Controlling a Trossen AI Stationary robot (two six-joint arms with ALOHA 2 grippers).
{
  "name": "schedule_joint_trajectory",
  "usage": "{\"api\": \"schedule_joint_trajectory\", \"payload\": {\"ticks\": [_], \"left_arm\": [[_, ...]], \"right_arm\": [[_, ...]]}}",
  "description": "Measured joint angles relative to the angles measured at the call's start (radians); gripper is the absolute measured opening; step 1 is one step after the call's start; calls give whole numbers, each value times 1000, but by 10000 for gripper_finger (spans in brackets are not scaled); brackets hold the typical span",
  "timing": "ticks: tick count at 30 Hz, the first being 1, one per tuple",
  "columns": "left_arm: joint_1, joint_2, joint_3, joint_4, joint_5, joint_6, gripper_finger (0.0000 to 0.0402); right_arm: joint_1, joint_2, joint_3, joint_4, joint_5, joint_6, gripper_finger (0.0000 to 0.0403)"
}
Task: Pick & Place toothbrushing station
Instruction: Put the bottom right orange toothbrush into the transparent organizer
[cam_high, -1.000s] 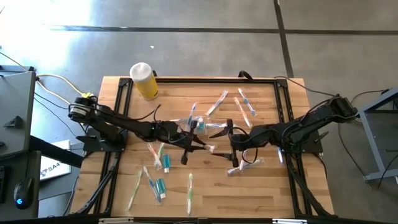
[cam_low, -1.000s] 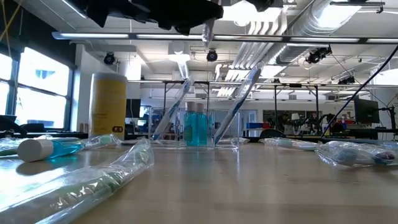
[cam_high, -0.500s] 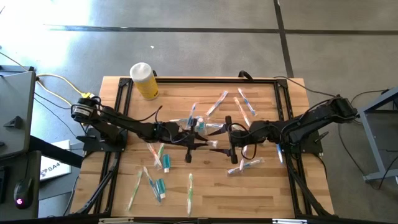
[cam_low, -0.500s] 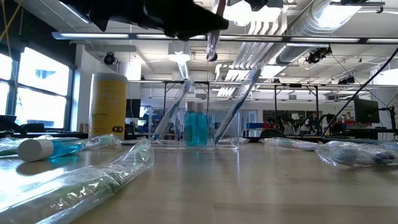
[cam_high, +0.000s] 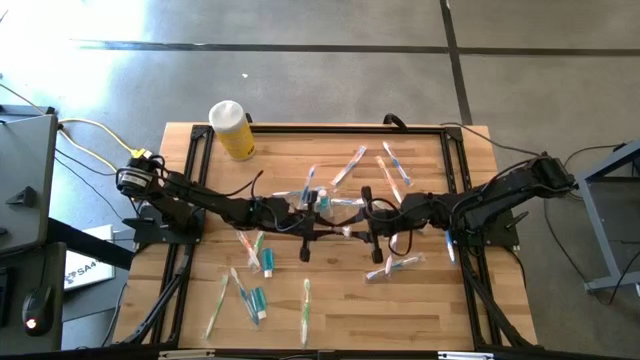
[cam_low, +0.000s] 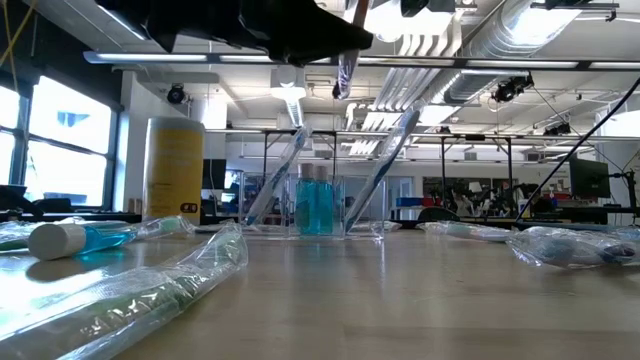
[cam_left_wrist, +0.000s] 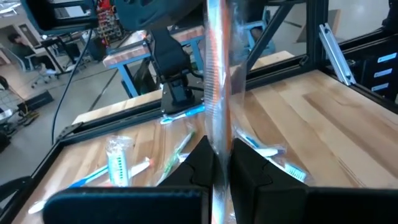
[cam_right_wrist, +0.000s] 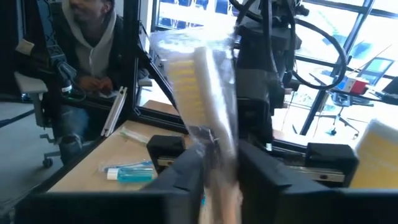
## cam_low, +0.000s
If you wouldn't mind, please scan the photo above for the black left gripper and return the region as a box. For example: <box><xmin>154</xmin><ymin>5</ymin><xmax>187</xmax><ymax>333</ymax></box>
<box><xmin>94</xmin><ymin>0</ymin><xmax>374</xmax><ymax>69</ymax></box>

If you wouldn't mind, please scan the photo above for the dark blue toothbrush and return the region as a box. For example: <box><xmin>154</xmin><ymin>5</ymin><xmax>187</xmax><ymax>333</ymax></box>
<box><xmin>505</xmin><ymin>225</ymin><xmax>640</xmax><ymax>270</ymax></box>

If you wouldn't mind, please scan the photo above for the long ceiling light strip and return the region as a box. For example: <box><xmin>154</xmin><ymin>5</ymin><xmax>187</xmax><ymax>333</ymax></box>
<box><xmin>83</xmin><ymin>49</ymin><xmax>640</xmax><ymax>70</ymax></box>

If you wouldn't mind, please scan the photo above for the clear acrylic organizer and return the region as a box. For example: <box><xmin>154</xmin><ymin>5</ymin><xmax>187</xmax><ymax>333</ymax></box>
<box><xmin>238</xmin><ymin>172</ymin><xmax>387</xmax><ymax>240</ymax></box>

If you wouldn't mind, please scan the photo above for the dark monitor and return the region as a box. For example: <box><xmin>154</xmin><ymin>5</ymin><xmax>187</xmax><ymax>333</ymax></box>
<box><xmin>202</xmin><ymin>158</ymin><xmax>228</xmax><ymax>190</ymax></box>

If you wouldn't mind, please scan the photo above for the yellow wipes canister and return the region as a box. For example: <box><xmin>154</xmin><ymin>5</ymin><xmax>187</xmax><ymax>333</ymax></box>
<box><xmin>142</xmin><ymin>116</ymin><xmax>206</xmax><ymax>224</ymax></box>

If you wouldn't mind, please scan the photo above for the large window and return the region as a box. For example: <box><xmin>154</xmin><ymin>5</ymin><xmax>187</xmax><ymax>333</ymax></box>
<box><xmin>0</xmin><ymin>74</ymin><xmax>124</xmax><ymax>214</ymax></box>

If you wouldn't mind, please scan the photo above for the black monitor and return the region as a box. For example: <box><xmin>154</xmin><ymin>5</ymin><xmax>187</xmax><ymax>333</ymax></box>
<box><xmin>568</xmin><ymin>158</ymin><xmax>612</xmax><ymax>200</ymax></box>

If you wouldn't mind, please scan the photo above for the black round ceiling camera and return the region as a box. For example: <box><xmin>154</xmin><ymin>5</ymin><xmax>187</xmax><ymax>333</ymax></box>
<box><xmin>166</xmin><ymin>83</ymin><xmax>187</xmax><ymax>105</ymax></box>

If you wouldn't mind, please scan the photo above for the silver ventilation duct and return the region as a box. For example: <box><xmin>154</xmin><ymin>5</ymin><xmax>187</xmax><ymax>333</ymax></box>
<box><xmin>444</xmin><ymin>0</ymin><xmax>581</xmax><ymax>104</ymax></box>

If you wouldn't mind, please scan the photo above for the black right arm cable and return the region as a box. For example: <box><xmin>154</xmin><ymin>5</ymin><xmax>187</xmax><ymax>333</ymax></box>
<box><xmin>514</xmin><ymin>74</ymin><xmax>640</xmax><ymax>223</ymax></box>

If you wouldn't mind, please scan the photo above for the black aluminium table frame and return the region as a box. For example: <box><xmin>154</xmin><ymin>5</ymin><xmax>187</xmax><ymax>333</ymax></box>
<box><xmin>0</xmin><ymin>212</ymin><xmax>640</xmax><ymax>232</ymax></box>

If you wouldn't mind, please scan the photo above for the yellow cable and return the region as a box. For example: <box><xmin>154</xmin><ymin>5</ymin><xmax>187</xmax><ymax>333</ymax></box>
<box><xmin>0</xmin><ymin>0</ymin><xmax>37</xmax><ymax>94</ymax></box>

